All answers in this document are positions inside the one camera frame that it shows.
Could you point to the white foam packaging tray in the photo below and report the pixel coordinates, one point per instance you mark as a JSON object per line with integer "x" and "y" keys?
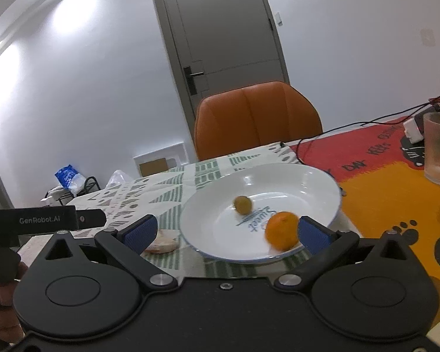
{"x": 176, "y": 154}

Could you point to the person's left hand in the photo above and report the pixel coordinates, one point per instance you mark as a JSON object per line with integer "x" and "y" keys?
{"x": 5, "y": 297}

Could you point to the black metal rack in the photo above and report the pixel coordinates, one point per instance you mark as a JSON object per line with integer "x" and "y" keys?
{"x": 91, "y": 185}

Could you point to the orange chair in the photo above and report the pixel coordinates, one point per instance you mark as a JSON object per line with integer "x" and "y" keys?
{"x": 256, "y": 117}

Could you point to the white plastic bag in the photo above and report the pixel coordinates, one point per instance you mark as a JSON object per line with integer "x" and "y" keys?
{"x": 117, "y": 179}

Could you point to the green patterned tablecloth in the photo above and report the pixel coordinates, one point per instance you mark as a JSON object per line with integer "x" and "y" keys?
{"x": 205, "y": 170}

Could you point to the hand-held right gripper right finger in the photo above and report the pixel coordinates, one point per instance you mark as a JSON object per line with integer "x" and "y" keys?
{"x": 311, "y": 236}

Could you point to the white wall switch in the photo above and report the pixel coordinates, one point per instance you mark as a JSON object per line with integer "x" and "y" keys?
{"x": 278, "y": 19}

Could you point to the grey door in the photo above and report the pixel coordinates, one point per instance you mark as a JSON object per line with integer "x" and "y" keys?
{"x": 220, "y": 25}

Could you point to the large orange mandarin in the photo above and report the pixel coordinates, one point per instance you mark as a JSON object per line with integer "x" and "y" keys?
{"x": 280, "y": 231}

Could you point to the white charger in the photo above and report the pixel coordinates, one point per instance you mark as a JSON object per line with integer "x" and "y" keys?
{"x": 412, "y": 128}

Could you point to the brown cardboard piece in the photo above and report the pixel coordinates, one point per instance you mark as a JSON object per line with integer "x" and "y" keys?
{"x": 153, "y": 167}

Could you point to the white plate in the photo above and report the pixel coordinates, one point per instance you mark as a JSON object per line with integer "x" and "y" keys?
{"x": 293, "y": 187}

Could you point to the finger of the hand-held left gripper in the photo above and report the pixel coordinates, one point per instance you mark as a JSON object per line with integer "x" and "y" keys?
{"x": 93, "y": 218}

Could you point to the blue plastic bag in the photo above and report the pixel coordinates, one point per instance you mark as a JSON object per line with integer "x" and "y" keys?
{"x": 66, "y": 174}

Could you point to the red and orange printed cloth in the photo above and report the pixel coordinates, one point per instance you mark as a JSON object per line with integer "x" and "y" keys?
{"x": 381, "y": 190}

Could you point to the small green round fruit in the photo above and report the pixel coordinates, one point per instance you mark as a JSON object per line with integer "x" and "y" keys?
{"x": 242, "y": 205}

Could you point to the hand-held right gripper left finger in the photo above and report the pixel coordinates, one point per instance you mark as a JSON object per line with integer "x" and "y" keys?
{"x": 141, "y": 233}

